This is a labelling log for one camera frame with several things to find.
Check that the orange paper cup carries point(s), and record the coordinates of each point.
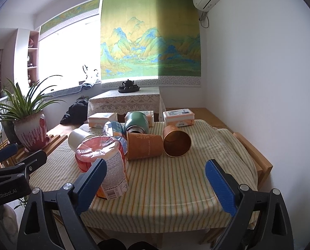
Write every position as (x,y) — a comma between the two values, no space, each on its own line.
(144,145)

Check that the landscape print roller blind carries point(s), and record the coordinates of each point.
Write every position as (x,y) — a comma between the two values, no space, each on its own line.
(144,44)

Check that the raised landscape roller blind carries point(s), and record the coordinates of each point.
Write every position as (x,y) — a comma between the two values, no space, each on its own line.
(66,15)

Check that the white cup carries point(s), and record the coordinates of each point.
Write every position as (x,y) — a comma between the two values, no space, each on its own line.
(78,138)

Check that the blue printed cup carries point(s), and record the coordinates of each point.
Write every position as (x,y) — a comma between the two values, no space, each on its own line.
(113,128)

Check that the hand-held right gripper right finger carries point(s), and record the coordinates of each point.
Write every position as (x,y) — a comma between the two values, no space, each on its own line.
(220,186)

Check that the potted orchid plant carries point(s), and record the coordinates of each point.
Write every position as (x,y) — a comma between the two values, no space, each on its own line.
(30,132)

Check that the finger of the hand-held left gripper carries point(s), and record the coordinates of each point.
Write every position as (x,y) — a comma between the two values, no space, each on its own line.
(6,152)
(35,160)

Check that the pink white wall shelf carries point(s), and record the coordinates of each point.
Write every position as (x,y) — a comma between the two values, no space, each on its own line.
(21,57)

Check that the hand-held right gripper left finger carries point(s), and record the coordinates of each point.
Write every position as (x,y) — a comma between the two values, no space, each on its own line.
(92,182)

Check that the blue striped windowsill cloth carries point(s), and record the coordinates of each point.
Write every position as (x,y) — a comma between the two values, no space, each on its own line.
(66,91)

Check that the black cloth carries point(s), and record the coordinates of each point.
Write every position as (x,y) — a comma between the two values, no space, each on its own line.
(75,112)

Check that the dark plant pot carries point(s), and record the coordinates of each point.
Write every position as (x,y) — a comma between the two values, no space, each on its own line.
(8,131)

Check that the striped tablecloth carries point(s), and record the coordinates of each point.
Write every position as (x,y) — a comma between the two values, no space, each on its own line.
(170,182)

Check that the lace-covered small table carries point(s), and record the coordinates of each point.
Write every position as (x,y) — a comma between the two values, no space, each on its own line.
(123,101)

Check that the white tissue box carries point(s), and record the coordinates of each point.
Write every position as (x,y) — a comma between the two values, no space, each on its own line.
(150,117)
(178,118)
(102,119)

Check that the green metal tumbler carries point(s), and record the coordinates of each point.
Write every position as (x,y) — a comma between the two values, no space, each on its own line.
(135,119)

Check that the wooden slatted tray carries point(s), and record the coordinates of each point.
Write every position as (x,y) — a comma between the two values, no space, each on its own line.
(56,140)

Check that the black tea tray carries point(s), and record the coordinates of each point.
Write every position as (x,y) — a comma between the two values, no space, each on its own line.
(128,90)

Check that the black teapot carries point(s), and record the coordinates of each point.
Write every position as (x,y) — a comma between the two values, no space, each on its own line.
(128,83)

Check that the pink sealed plastic cup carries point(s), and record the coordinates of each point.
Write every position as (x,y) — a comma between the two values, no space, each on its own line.
(113,161)

